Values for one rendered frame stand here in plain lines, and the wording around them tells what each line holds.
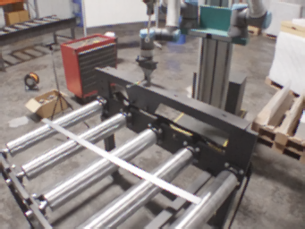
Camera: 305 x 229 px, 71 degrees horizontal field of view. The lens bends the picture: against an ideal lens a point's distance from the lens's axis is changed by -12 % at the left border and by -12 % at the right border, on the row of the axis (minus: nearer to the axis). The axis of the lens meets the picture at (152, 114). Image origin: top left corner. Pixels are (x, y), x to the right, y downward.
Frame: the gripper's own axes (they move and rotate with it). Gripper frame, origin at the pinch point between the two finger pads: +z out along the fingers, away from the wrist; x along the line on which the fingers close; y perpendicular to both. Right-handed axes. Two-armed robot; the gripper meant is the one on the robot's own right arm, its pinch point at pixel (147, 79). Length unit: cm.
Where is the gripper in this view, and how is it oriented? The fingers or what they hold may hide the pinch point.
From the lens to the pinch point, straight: 167.1
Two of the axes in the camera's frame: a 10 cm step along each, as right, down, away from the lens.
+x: -7.4, -3.6, 5.7
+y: 6.7, -3.9, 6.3
